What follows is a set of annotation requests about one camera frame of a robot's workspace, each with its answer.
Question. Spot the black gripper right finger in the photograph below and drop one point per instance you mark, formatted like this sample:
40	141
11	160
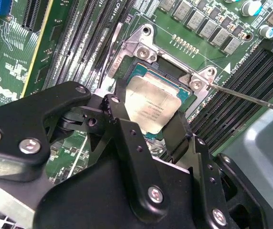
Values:
213	186

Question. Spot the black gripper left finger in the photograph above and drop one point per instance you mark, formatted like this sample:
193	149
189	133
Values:
19	119

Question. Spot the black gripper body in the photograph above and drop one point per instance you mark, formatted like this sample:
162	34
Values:
98	202

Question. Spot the thin metal locking lever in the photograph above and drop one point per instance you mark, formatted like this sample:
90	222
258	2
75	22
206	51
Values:
246	96
118	35

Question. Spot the silver square CPU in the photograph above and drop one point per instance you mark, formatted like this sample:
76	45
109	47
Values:
150	105

